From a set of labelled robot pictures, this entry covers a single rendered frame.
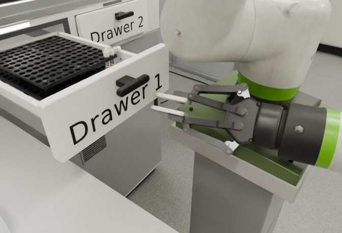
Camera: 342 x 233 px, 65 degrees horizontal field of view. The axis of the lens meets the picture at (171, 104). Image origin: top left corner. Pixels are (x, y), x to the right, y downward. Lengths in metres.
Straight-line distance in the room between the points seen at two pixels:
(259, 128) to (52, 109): 0.31
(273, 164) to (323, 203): 1.10
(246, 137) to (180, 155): 1.17
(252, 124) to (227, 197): 0.27
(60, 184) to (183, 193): 1.00
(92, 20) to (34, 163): 0.44
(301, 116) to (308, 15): 0.16
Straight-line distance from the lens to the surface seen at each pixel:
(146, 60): 0.52
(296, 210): 1.51
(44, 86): 0.51
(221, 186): 0.68
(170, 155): 1.63
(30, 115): 0.50
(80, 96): 0.43
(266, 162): 0.51
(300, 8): 0.48
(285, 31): 0.48
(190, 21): 0.40
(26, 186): 0.54
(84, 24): 0.82
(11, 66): 0.62
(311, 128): 0.44
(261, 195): 0.63
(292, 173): 0.50
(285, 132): 0.44
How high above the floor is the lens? 1.13
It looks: 33 degrees down
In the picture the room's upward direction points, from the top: straight up
